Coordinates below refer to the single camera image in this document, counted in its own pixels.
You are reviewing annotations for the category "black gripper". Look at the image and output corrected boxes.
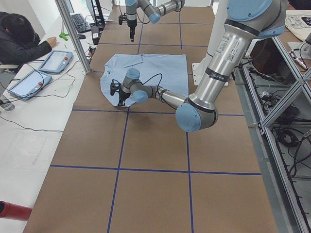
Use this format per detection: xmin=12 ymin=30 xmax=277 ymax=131
xmin=118 ymin=14 xmax=137 ymax=42
xmin=110 ymin=79 xmax=131 ymax=107

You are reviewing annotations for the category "light blue t-shirt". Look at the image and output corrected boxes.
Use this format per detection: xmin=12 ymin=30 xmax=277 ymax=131
xmin=100 ymin=54 xmax=189 ymax=106

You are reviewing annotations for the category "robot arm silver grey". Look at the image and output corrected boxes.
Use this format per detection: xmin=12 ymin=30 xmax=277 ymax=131
xmin=118 ymin=0 xmax=185 ymax=42
xmin=110 ymin=0 xmax=287 ymax=132

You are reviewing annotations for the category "black power adapter labelled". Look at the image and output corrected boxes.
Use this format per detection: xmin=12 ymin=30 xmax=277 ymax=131
xmin=91 ymin=26 xmax=101 ymax=45

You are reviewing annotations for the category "black keyboard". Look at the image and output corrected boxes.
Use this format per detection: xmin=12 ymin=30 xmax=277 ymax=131
xmin=70 ymin=14 xmax=91 ymax=33

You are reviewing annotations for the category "green plastic object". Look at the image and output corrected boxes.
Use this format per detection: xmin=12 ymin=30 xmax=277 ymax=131
xmin=59 ymin=32 xmax=69 ymax=41

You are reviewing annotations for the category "far blue teach pendant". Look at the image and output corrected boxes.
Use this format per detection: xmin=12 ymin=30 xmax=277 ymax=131
xmin=38 ymin=50 xmax=73 ymax=74

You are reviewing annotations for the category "blue teach pendant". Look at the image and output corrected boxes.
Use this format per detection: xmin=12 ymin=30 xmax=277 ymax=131
xmin=8 ymin=70 xmax=52 ymax=100
xmin=38 ymin=50 xmax=73 ymax=74

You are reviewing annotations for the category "near blue teach pendant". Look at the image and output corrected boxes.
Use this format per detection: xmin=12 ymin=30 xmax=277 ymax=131
xmin=8 ymin=70 xmax=52 ymax=100

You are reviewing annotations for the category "person in black jacket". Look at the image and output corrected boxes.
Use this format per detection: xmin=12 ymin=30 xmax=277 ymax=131
xmin=0 ymin=12 xmax=57 ymax=72

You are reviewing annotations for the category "red cylinder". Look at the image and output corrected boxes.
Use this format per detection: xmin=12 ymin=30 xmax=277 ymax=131
xmin=0 ymin=201 xmax=33 ymax=221

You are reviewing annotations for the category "black braided left cable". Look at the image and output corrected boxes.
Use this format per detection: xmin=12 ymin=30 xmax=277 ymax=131
xmin=114 ymin=73 xmax=166 ymax=98

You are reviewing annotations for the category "aluminium frame post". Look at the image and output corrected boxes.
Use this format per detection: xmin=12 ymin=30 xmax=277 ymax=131
xmin=55 ymin=0 xmax=91 ymax=74

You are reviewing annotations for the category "aluminium frame rack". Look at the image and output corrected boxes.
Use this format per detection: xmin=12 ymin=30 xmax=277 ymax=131
xmin=235 ymin=36 xmax=311 ymax=233

